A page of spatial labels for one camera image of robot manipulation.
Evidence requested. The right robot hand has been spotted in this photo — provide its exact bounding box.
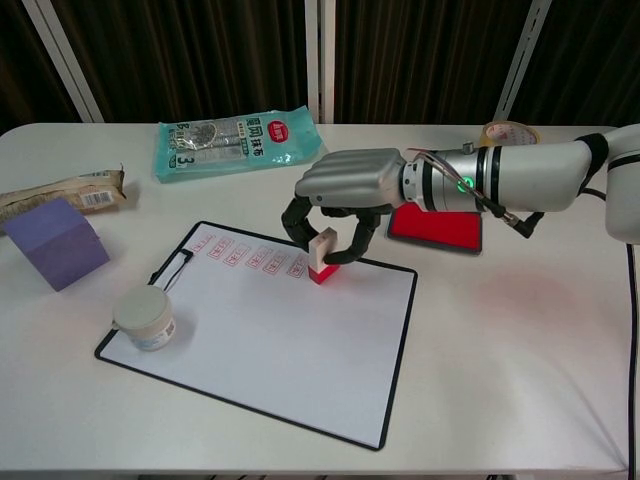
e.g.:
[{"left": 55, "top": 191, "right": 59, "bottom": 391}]
[{"left": 280, "top": 148, "right": 407, "bottom": 266}]

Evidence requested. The red and white stamp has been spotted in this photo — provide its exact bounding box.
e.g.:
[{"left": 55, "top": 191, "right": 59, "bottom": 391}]
[{"left": 307, "top": 227, "right": 340, "bottom": 286}]

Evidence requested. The red ink pad case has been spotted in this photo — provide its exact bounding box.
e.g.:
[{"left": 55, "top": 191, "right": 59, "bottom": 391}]
[{"left": 384, "top": 202, "right": 484, "bottom": 258}]

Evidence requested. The teal cloth package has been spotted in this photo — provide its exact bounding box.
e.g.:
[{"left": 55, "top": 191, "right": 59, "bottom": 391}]
[{"left": 152, "top": 104, "right": 329, "bottom": 185}]

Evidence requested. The dark pleated curtain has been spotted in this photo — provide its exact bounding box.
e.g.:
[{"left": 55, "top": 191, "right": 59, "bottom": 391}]
[
  {"left": 47, "top": 0, "right": 309, "bottom": 124},
  {"left": 517, "top": 0, "right": 640, "bottom": 127},
  {"left": 333, "top": 0, "right": 531, "bottom": 125},
  {"left": 0, "top": 0, "right": 81, "bottom": 134}
]

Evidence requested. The yellow tape roll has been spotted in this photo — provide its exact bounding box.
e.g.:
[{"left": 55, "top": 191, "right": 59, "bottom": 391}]
[{"left": 480, "top": 120, "right": 543, "bottom": 147}]

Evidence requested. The black-rimmed clipboard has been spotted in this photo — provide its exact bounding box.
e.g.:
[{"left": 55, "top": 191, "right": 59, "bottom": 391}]
[{"left": 94, "top": 221, "right": 419, "bottom": 453}]

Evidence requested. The white paper sheet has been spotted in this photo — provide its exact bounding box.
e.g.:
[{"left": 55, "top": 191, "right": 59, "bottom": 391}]
[{"left": 99, "top": 223, "right": 415, "bottom": 449}]

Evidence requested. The small white jar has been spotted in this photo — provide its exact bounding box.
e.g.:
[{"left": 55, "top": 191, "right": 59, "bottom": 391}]
[{"left": 111, "top": 284, "right": 177, "bottom": 353}]

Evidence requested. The brown snack wrapper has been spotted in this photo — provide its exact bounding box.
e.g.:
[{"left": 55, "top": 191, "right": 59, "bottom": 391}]
[{"left": 0, "top": 162, "right": 129, "bottom": 225}]

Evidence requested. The purple box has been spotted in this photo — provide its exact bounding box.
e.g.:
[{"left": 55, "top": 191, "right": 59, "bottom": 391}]
[{"left": 3, "top": 197, "right": 111, "bottom": 292}]

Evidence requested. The white frame post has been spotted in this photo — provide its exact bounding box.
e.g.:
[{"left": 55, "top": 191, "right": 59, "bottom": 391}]
[
  {"left": 497, "top": 0, "right": 554, "bottom": 124},
  {"left": 304, "top": 0, "right": 337, "bottom": 125},
  {"left": 20, "top": 0, "right": 107, "bottom": 124}
]

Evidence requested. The black arm cable with plug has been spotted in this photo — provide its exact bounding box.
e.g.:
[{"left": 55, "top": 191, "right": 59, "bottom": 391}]
[{"left": 499, "top": 187, "right": 640, "bottom": 321}]

